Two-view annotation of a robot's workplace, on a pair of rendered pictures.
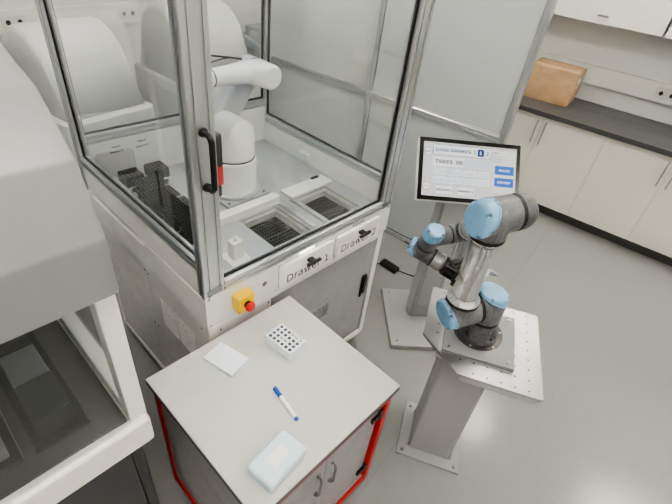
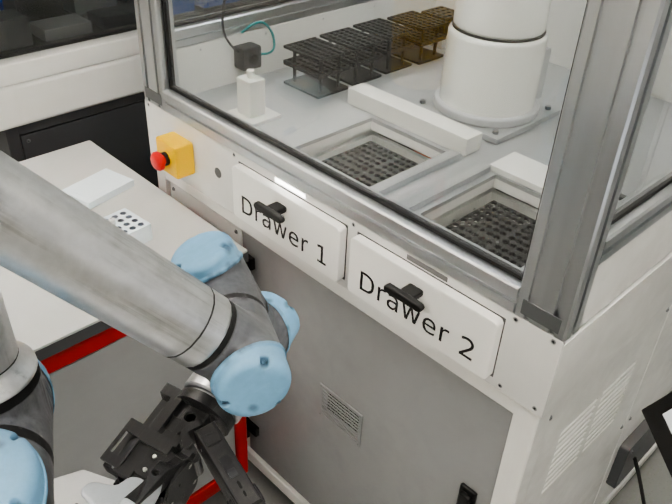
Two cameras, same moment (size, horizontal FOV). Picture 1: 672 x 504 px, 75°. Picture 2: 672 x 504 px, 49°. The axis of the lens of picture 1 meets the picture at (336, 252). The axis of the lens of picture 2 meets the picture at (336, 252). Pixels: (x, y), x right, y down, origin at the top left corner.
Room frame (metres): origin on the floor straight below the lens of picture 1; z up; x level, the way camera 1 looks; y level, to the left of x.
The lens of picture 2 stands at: (1.59, -0.99, 1.58)
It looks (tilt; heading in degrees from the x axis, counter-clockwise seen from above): 35 degrees down; 95
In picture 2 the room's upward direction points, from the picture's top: 3 degrees clockwise
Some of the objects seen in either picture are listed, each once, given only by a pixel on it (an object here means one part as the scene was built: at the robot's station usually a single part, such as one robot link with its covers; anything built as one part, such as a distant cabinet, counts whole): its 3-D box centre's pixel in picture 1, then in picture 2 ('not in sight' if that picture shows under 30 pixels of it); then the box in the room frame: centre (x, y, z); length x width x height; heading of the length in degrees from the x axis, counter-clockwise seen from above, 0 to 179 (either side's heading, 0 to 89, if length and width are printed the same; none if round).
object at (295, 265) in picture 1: (307, 263); (285, 219); (1.40, 0.11, 0.87); 0.29 x 0.02 x 0.11; 141
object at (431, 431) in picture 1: (450, 391); not in sight; (1.24, -0.60, 0.38); 0.30 x 0.30 x 0.76; 77
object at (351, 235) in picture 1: (357, 235); (418, 303); (1.64, -0.09, 0.87); 0.29 x 0.02 x 0.11; 141
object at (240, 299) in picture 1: (243, 300); (174, 155); (1.13, 0.31, 0.88); 0.07 x 0.05 x 0.07; 141
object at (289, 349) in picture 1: (285, 341); (112, 235); (1.06, 0.14, 0.78); 0.12 x 0.08 x 0.04; 56
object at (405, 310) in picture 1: (439, 258); not in sight; (2.05, -0.60, 0.51); 0.50 x 0.45 x 1.02; 7
